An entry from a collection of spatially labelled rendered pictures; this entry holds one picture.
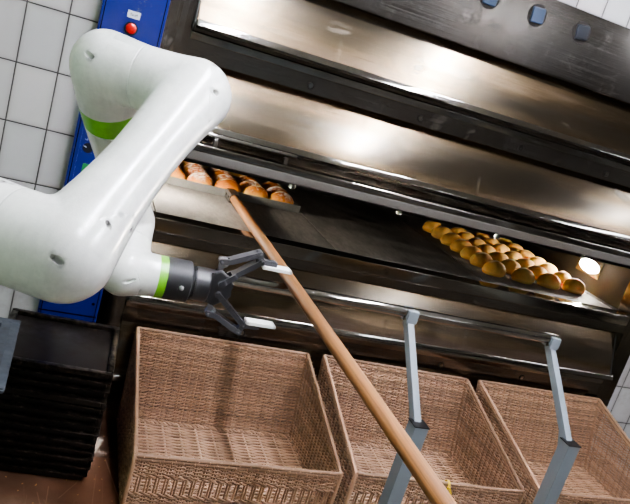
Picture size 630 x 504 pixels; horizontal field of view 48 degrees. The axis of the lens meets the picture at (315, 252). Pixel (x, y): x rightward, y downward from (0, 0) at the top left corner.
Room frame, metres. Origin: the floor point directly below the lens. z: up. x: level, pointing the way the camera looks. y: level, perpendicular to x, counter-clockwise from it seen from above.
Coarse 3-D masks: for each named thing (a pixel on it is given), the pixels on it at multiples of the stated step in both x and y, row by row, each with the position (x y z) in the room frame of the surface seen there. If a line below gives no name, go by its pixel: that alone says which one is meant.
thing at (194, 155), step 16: (208, 160) 1.81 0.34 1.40; (224, 160) 1.82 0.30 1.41; (272, 176) 1.87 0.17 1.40; (288, 176) 1.89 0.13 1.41; (336, 192) 1.94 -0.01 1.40; (352, 192) 1.96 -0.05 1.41; (400, 208) 2.01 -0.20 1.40; (416, 208) 2.03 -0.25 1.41; (464, 224) 2.09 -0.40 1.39; (480, 224) 2.11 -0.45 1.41; (528, 240) 2.18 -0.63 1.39; (544, 240) 2.20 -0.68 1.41; (592, 256) 2.27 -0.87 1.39; (608, 256) 2.29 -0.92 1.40
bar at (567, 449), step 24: (264, 288) 1.66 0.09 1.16; (312, 288) 1.72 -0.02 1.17; (384, 312) 1.78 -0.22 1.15; (408, 312) 1.80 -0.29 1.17; (432, 312) 1.84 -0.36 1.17; (408, 336) 1.78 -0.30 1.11; (528, 336) 1.95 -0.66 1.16; (552, 336) 1.98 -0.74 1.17; (408, 360) 1.74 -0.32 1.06; (552, 360) 1.95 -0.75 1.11; (408, 384) 1.70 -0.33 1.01; (552, 384) 1.92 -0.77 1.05; (408, 432) 1.61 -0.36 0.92; (576, 456) 1.78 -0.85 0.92; (408, 480) 1.61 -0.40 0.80; (552, 480) 1.77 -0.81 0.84
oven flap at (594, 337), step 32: (192, 256) 1.99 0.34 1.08; (320, 288) 2.13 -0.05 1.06; (352, 288) 2.18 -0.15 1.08; (384, 288) 2.23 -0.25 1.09; (288, 320) 2.05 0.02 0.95; (352, 320) 2.15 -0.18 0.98; (384, 320) 2.20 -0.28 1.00; (512, 320) 2.40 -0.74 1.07; (544, 320) 2.46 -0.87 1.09; (448, 352) 2.25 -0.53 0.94; (480, 352) 2.32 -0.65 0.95; (512, 352) 2.38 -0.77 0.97; (544, 352) 2.43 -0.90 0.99; (576, 352) 2.49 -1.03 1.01; (608, 352) 2.55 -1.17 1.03
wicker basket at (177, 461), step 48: (144, 336) 1.90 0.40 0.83; (192, 336) 1.95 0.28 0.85; (144, 384) 1.87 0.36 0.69; (192, 384) 1.93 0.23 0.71; (240, 384) 1.99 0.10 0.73; (288, 384) 2.05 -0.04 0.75; (144, 432) 1.80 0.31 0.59; (240, 432) 1.96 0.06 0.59; (288, 432) 2.02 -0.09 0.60; (144, 480) 1.58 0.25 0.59; (192, 480) 1.52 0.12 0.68; (240, 480) 1.56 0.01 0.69; (288, 480) 1.61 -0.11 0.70; (336, 480) 1.65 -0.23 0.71
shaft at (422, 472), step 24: (264, 240) 1.92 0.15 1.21; (288, 288) 1.63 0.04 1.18; (312, 312) 1.46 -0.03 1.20; (336, 336) 1.35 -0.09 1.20; (336, 360) 1.28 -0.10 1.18; (360, 384) 1.17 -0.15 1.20; (384, 408) 1.09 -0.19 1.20; (384, 432) 1.05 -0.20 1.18; (408, 456) 0.97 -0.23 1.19; (432, 480) 0.91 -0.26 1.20
